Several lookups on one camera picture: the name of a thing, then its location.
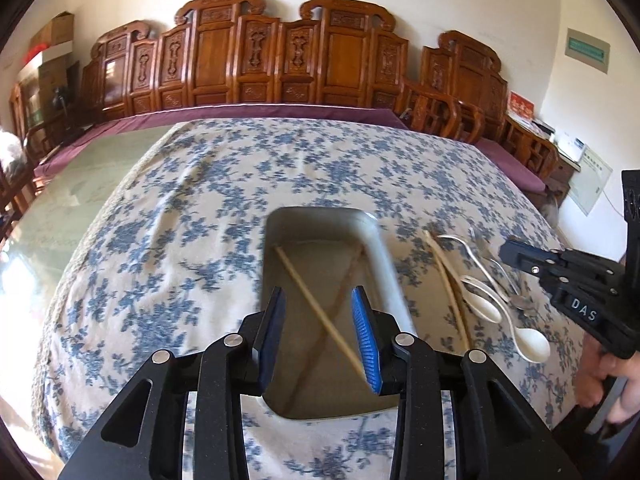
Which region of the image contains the white device box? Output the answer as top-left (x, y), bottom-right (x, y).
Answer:
top-left (552, 130), bottom-right (586, 161)

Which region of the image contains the wooden armchair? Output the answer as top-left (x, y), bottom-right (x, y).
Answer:
top-left (450, 100), bottom-right (488, 146)
top-left (397, 80), bottom-right (463, 141)

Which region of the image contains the red card on side table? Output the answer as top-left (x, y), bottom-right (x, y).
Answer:
top-left (507, 91), bottom-right (535, 120)

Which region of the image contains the green wall sign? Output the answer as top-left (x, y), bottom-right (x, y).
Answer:
top-left (565, 27), bottom-right (612, 73)

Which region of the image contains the metal tray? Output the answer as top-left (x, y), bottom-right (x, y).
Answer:
top-left (260, 206), bottom-right (421, 420)

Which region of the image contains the metal fork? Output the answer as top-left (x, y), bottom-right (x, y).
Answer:
top-left (467, 227), bottom-right (538, 316)

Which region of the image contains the metal spoon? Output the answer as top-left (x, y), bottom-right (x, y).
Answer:
top-left (437, 232), bottom-right (531, 313)

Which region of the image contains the blue floral tablecloth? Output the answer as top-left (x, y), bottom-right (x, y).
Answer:
top-left (32, 117), bottom-right (593, 480)

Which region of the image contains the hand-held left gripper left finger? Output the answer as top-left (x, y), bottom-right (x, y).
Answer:
top-left (60, 287), bottom-right (288, 480)

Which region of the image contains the white wall panel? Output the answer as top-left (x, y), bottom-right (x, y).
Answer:
top-left (570, 144), bottom-right (614, 217)

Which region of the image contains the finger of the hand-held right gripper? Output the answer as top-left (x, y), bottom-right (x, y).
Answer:
top-left (500, 239), bottom-right (568, 287)

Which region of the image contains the carved wooden panel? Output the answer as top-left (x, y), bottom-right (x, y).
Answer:
top-left (80, 20), bottom-right (166, 123)
top-left (420, 30), bottom-right (508, 131)
top-left (160, 0), bottom-right (283, 111)
top-left (280, 0), bottom-right (413, 111)

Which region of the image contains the cardboard box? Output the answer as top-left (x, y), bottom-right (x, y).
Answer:
top-left (22, 11), bottom-right (76, 61)
top-left (37, 55), bottom-right (71, 106)

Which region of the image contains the large white spoon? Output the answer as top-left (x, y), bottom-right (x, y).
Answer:
top-left (462, 275), bottom-right (552, 364)

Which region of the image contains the person's right hand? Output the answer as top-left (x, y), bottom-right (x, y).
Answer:
top-left (575, 342), bottom-right (640, 426)

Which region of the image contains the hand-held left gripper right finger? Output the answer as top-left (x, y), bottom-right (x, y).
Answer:
top-left (350, 286), bottom-right (583, 480)

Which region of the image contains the grey rounded object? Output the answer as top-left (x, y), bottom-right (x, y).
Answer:
top-left (542, 190), bottom-right (561, 226)

